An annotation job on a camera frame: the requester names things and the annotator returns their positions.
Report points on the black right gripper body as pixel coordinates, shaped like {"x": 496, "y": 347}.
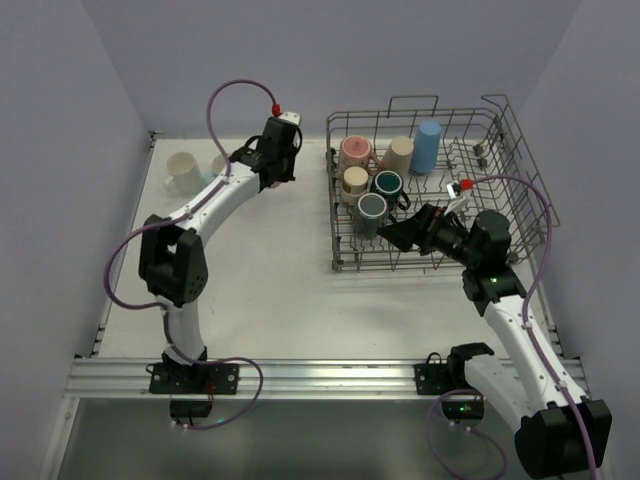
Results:
{"x": 426, "y": 228}

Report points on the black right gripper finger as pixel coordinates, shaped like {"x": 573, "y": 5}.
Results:
{"x": 401, "y": 235}
{"x": 426, "y": 214}

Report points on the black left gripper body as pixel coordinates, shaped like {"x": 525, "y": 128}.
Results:
{"x": 279, "y": 167}

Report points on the grey mug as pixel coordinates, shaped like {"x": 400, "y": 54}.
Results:
{"x": 371, "y": 213}

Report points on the light blue mug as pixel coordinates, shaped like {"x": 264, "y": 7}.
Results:
{"x": 217, "y": 167}

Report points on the white mug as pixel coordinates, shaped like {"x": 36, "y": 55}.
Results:
{"x": 184, "y": 176}

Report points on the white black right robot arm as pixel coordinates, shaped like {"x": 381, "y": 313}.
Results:
{"x": 557, "y": 428}

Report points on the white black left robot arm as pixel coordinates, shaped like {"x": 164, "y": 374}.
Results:
{"x": 172, "y": 259}

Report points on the dark teal mug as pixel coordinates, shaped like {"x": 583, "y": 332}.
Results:
{"x": 390, "y": 185}

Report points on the blue tall tumbler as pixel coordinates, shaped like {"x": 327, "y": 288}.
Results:
{"x": 426, "y": 147}

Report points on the beige tall cup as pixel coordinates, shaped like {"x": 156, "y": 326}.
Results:
{"x": 398, "y": 155}

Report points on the cream small cup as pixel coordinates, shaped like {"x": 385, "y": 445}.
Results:
{"x": 354, "y": 184}

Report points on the pink patterned mug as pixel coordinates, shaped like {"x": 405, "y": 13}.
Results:
{"x": 356, "y": 150}

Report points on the black right controller box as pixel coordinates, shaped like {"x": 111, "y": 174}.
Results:
{"x": 468, "y": 413}

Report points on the black controller box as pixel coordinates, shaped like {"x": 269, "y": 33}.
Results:
{"x": 190, "y": 414}
{"x": 468, "y": 413}

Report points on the black left controller box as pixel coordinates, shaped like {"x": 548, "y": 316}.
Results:
{"x": 190, "y": 414}

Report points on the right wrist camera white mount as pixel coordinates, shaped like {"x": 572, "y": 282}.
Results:
{"x": 459, "y": 195}

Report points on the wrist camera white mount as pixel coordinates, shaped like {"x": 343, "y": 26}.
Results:
{"x": 459, "y": 195}
{"x": 288, "y": 116}

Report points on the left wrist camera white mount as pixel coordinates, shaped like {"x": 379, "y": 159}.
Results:
{"x": 288, "y": 116}

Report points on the grey wire dish rack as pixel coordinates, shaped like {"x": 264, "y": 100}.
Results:
{"x": 482, "y": 140}

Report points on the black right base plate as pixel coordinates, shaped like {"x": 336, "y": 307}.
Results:
{"x": 437, "y": 375}

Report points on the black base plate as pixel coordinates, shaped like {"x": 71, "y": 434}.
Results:
{"x": 177, "y": 379}
{"x": 437, "y": 375}

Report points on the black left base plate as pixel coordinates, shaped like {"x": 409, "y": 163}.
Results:
{"x": 177, "y": 379}

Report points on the aluminium mounting rail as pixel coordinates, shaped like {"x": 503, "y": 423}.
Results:
{"x": 128, "y": 378}

